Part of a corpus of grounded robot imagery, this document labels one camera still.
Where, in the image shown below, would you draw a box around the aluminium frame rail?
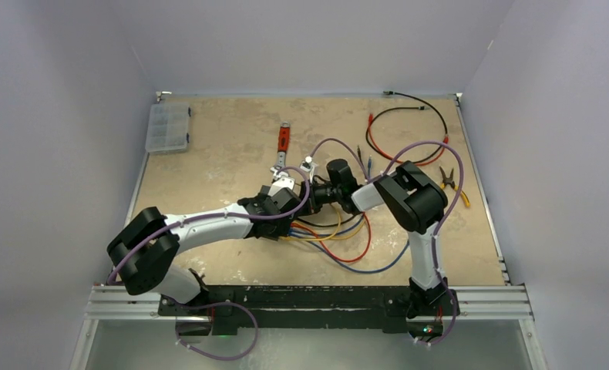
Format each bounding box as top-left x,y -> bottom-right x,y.
69,285 -> 547,369

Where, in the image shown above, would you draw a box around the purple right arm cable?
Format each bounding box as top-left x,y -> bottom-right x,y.
308,137 -> 466,349

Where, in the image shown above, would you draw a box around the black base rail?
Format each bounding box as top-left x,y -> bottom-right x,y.
158,285 -> 460,338

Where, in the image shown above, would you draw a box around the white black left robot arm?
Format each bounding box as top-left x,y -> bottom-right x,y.
106,188 -> 306,315

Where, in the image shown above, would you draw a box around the yellow black pliers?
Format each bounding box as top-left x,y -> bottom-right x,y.
439,167 -> 471,208

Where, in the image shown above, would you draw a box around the black network switch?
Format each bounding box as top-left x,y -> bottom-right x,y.
255,227 -> 287,241

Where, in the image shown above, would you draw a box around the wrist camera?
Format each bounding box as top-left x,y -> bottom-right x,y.
300,156 -> 318,183
271,171 -> 295,190

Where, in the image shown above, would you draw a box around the red ethernet cable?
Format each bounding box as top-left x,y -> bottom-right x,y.
368,114 -> 449,167
289,214 -> 373,264

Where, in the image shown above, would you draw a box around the black braided cable teal plug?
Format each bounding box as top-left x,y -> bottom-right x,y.
365,90 -> 449,160

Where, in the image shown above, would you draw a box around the blue ethernet cable upper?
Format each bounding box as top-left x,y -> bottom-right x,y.
284,156 -> 374,239

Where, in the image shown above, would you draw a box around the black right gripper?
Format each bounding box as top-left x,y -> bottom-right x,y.
291,179 -> 343,217

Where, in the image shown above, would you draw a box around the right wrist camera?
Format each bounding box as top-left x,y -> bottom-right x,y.
300,156 -> 318,183

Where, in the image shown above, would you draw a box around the silver adjustable wrench red handle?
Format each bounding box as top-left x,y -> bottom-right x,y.
271,122 -> 291,177

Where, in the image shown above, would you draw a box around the clear plastic organizer box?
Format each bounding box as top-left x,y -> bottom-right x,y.
145,103 -> 191,153

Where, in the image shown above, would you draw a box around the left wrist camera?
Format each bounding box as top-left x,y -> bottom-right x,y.
271,171 -> 295,190

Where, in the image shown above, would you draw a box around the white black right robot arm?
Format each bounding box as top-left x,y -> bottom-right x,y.
302,159 -> 453,318

